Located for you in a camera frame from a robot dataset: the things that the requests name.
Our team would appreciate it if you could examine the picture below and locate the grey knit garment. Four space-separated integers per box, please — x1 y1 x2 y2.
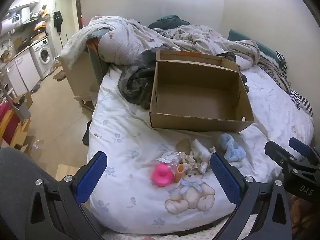
216 52 237 63

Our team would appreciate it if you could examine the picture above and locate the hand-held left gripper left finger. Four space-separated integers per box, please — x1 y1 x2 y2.
29 151 108 240

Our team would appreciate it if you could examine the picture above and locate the tan flat pad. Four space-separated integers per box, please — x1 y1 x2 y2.
177 138 192 153

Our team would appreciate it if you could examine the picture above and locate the small cardboard box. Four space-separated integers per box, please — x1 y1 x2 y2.
15 91 33 108

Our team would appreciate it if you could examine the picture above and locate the white kitchen cabinet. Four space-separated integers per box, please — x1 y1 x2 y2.
5 49 40 98

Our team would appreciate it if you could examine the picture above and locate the white water heater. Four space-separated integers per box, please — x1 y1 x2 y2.
21 7 32 22

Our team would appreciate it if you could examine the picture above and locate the black white striped cloth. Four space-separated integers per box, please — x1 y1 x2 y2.
286 89 313 117

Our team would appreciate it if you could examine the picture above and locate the flat cardboard piece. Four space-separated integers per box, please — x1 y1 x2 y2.
56 164 80 180

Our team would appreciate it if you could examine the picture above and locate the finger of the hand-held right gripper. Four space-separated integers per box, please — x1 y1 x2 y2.
289 137 320 167
264 141 298 173

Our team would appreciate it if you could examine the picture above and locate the clear plastic packet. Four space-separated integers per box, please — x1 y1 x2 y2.
156 152 183 170

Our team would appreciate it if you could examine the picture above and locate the camouflage jacket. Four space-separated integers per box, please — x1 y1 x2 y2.
118 45 249 110

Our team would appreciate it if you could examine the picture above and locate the black white checkered cloth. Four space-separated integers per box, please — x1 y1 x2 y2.
275 51 288 68

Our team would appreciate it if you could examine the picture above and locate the light wooden bedside cabinet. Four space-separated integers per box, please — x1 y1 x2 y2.
61 46 110 110

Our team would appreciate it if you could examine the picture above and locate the white wall cabinet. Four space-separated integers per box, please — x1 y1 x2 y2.
9 0 40 9

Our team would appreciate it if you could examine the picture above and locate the grey bin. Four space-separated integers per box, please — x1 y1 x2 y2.
17 104 32 119

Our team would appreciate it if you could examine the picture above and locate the teal pillow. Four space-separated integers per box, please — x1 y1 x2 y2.
227 29 279 60

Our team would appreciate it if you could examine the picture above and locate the light blue fluffy cloth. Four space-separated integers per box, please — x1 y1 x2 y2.
217 133 247 162

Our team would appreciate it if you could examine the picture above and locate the white washing machine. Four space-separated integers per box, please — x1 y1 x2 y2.
29 39 54 79

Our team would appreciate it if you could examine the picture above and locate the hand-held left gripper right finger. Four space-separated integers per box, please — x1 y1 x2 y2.
211 152 293 240

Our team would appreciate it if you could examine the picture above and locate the knitted patterned blanket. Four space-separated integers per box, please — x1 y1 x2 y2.
257 55 298 93

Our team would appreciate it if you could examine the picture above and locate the black hanging garment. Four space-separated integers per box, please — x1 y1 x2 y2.
53 10 63 32

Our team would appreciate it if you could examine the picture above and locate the red fabric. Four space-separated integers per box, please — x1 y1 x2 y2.
0 100 20 148

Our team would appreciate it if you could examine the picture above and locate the dark green pillow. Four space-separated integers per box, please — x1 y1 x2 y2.
147 15 190 29

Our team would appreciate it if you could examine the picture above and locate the patterned beige quilt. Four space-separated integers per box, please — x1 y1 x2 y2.
59 16 260 72

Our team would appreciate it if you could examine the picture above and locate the pink rubber duck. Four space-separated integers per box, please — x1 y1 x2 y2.
152 163 173 187

